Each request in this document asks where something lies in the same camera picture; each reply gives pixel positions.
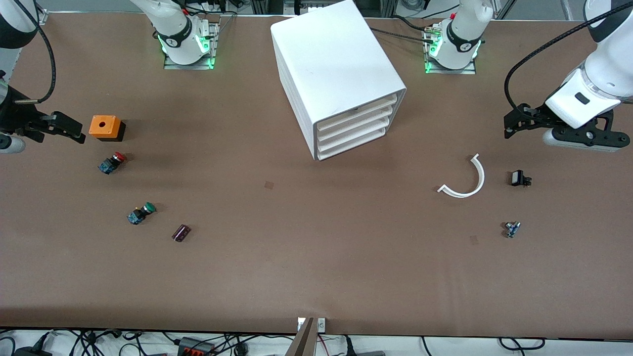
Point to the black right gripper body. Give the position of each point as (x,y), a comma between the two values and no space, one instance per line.
(15,116)

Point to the red push button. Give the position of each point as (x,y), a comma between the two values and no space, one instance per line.
(110,164)

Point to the green push button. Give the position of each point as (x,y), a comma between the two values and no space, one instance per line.
(138,215)

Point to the white drawer cabinet housing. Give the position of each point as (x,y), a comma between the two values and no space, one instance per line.
(336,59)

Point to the white curved plastic clip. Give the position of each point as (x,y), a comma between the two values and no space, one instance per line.
(481,176)

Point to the dark purple capacitor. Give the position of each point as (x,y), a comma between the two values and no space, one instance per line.
(181,233)

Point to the black plug adapter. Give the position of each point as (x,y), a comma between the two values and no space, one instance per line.
(29,352)

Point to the black orange power strip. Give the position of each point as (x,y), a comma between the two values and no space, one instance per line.
(195,348)

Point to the orange button enclosure box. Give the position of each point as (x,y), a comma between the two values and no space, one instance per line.
(103,126)

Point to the black white rocker switch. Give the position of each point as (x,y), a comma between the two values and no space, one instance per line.
(518,178)

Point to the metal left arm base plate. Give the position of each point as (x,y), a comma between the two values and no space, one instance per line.
(472,71)

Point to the aluminium frame profile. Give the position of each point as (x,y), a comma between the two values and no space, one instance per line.
(42,17)
(503,10)

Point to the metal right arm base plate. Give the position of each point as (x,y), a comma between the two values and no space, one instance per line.
(170,65)

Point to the small white bracket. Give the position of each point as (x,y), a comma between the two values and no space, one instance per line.
(321,325)
(300,324)

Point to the brown camera pole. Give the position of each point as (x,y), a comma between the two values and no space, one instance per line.
(302,343)

